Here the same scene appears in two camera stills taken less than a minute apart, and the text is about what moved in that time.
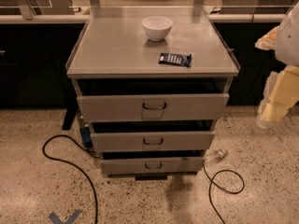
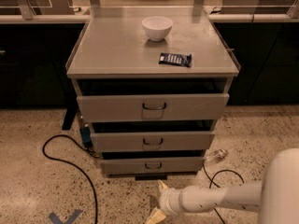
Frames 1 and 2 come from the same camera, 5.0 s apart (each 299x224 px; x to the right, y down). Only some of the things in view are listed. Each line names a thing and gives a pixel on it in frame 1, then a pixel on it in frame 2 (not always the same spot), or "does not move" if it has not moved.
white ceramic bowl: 156,28 does not move
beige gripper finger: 268,42 → 162,187
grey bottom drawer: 189,166 does not move
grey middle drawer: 153,141 does not move
